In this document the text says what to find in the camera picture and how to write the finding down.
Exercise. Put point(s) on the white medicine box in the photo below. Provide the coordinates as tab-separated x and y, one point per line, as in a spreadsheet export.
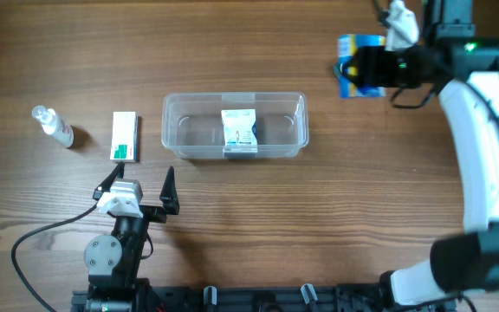
239	132

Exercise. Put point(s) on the clear plastic container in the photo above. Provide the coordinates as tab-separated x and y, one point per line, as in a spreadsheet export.
192	126

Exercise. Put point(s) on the white spray bottle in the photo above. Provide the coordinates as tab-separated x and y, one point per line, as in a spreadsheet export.
54	125

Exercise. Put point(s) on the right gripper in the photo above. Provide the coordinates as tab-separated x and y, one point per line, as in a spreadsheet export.
363	66

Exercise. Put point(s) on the white green box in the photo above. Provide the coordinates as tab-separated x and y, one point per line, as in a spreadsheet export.
124	145

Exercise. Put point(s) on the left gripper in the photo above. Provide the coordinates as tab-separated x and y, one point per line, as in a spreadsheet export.
151	211

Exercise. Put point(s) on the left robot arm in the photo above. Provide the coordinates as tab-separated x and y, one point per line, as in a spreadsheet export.
113	260

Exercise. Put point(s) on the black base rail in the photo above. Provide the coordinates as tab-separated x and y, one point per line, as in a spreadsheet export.
338	298

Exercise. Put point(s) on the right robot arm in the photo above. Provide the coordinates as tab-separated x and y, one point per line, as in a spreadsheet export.
463	70

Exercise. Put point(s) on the blue yellow VapoDrops box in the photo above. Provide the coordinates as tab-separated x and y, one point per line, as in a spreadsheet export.
347	46

